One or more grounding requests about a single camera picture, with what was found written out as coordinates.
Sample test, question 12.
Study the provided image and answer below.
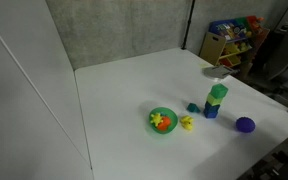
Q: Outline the grey office chair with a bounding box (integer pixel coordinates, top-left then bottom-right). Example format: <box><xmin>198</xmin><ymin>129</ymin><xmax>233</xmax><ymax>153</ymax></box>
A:
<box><xmin>250</xmin><ymin>14</ymin><xmax>288</xmax><ymax>101</ymax></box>

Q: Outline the blue cube block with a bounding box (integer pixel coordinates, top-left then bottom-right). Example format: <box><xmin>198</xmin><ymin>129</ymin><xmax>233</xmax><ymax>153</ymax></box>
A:
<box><xmin>202</xmin><ymin>101</ymin><xmax>221</xmax><ymax>119</ymax></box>

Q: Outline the wooden toy storage shelf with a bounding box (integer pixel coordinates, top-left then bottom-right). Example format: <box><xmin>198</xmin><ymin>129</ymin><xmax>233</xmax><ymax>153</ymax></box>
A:
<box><xmin>198</xmin><ymin>14</ymin><xmax>271</xmax><ymax>79</ymax></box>

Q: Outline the small teal block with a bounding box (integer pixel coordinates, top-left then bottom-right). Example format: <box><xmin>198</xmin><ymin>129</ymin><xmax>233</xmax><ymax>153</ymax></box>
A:
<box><xmin>186</xmin><ymin>102</ymin><xmax>202</xmax><ymax>114</ymax></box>

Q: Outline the lime green cube block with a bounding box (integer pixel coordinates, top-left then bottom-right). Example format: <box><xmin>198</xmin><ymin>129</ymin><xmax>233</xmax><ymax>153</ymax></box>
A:
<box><xmin>206</xmin><ymin>93</ymin><xmax>224</xmax><ymax>107</ymax></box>

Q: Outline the black tripod pole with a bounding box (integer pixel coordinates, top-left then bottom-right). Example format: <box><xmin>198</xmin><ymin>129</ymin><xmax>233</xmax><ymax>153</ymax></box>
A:
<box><xmin>180</xmin><ymin>0</ymin><xmax>197</xmax><ymax>51</ymax></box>

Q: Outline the orange plush toy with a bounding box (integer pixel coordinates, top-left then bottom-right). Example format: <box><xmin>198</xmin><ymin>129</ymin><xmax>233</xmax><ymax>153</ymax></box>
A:
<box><xmin>157</xmin><ymin>115</ymin><xmax>172</xmax><ymax>132</ymax></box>

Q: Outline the silver metal mounting plate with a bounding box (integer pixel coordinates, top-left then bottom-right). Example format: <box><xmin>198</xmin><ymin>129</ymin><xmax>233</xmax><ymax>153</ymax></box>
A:
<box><xmin>202</xmin><ymin>64</ymin><xmax>240</xmax><ymax>80</ymax></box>

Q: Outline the yellow plush toy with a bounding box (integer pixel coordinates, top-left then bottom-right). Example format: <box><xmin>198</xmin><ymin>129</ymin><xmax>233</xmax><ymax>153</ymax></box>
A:
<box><xmin>149</xmin><ymin>112</ymin><xmax>164</xmax><ymax>128</ymax></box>

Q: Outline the yellow bear toy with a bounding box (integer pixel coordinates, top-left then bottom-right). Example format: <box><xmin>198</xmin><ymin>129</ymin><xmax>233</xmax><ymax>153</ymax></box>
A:
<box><xmin>179</xmin><ymin>114</ymin><xmax>195</xmax><ymax>132</ymax></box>

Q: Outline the purple spiky ball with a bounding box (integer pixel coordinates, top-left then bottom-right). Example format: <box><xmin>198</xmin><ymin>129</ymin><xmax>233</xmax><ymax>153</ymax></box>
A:
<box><xmin>235</xmin><ymin>116</ymin><xmax>256</xmax><ymax>134</ymax></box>

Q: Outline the green round plate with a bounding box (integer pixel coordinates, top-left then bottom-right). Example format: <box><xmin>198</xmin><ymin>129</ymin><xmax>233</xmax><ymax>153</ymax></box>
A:
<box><xmin>148</xmin><ymin>106</ymin><xmax>179</xmax><ymax>135</ymax></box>

